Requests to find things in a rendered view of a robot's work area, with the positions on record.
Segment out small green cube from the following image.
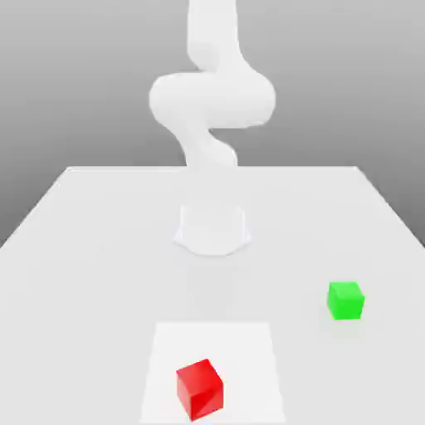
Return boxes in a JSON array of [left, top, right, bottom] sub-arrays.
[[326, 281, 366, 321]]

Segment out small red cube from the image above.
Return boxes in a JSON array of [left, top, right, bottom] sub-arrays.
[[175, 358, 225, 423]]

